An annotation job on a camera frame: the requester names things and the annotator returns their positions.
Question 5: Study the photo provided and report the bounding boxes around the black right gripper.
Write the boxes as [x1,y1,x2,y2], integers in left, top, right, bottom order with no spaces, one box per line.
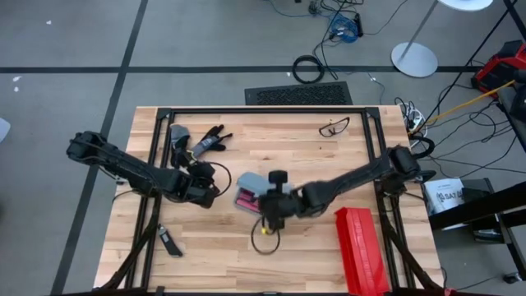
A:
[258,169,307,231]

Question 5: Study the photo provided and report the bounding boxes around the grey plastic tool case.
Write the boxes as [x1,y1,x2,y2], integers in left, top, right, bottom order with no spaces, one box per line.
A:
[233,171,295,215]

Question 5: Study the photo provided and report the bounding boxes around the grey black glove white print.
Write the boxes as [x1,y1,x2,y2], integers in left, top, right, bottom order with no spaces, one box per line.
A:
[189,124,233,160]

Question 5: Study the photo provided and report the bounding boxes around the grey black work glove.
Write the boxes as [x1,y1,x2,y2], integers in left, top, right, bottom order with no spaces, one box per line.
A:
[169,123,192,169]

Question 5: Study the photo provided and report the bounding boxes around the black utility knife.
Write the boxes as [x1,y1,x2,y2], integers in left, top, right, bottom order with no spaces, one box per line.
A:
[157,224,184,259]

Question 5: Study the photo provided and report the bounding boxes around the black clear safety glasses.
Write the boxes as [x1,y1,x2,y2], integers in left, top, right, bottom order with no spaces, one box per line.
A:
[318,116,351,139]

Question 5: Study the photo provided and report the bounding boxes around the long red plastic bin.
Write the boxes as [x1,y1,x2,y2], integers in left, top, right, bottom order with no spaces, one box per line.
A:
[335,206,391,296]

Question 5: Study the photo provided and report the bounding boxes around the white power strip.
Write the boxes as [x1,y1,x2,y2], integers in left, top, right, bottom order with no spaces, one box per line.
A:
[404,104,428,139]

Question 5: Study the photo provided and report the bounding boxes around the white cardboard box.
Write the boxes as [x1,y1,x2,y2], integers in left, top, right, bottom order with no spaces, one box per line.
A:
[422,177,466,217]

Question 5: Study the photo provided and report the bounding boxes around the black power brick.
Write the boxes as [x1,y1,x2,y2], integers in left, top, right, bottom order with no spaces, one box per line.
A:
[353,12,365,38]

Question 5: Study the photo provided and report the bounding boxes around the white floor lamp stand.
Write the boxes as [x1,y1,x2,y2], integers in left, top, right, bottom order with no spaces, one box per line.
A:
[390,0,494,78]

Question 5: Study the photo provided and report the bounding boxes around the black metal shelf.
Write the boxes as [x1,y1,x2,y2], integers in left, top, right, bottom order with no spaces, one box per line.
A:
[428,178,526,280]

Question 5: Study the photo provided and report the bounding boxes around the white round object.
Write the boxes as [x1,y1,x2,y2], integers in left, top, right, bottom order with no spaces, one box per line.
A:
[0,117,12,143]

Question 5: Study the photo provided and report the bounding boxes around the black stand pole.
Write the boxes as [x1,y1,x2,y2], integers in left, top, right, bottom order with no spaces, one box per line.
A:
[422,7,521,126]

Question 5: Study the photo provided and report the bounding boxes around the black equipment cart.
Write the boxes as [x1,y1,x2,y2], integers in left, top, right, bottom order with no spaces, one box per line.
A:
[495,69,526,153]

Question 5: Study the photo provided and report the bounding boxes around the red black equipment case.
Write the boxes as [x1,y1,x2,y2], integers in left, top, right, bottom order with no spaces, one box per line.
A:
[470,39,526,98]

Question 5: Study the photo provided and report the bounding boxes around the black aluminium table frame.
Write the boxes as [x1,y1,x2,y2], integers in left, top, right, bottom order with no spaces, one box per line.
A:
[100,106,445,296]

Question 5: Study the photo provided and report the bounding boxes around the black coiled floor cable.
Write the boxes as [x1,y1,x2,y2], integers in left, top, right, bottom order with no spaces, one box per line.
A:
[292,54,325,85]

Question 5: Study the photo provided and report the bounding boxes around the blue coiled cable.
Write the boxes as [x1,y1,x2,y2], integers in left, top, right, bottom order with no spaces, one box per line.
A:
[328,14,359,44]

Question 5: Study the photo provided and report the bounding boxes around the yellow cable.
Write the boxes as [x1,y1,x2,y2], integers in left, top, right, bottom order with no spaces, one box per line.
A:
[408,80,517,136]

